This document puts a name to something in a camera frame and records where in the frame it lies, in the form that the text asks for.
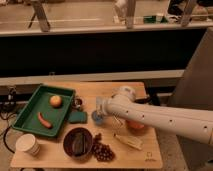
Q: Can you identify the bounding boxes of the dark round bowl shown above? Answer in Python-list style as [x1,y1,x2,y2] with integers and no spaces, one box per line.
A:
[63,127,93,160]

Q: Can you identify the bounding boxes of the green folded towel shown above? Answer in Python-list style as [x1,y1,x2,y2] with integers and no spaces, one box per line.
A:
[68,111,87,124]

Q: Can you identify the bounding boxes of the dark grape bunch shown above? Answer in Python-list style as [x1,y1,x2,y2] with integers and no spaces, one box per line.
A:
[92,133,115,162]

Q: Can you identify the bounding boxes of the black cables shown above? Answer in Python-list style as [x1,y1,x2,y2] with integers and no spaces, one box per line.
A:
[0,87,24,154]

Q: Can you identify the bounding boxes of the blue small cup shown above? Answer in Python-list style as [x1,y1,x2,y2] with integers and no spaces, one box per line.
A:
[91,111,103,125]

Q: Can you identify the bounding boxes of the yellow apple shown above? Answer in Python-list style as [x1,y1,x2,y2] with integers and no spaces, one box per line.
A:
[49,95,62,108]

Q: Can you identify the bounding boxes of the orange sausage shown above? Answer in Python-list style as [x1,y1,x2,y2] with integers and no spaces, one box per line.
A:
[37,112,52,129]

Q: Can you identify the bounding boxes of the small dark jar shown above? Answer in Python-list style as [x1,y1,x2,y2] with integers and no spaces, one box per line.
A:
[72,97,83,110]

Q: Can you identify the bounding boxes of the green plastic tray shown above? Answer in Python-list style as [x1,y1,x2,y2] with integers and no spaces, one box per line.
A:
[13,85,75,138]

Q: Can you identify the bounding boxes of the white paper cup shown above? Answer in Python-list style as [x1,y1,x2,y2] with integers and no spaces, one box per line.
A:
[15,134,40,155]

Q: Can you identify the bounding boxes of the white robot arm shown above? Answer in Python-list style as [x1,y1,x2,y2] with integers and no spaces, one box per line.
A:
[96,86,213,146]

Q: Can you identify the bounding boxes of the orange fruit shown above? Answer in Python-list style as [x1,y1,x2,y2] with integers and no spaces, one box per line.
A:
[126,121,145,130]

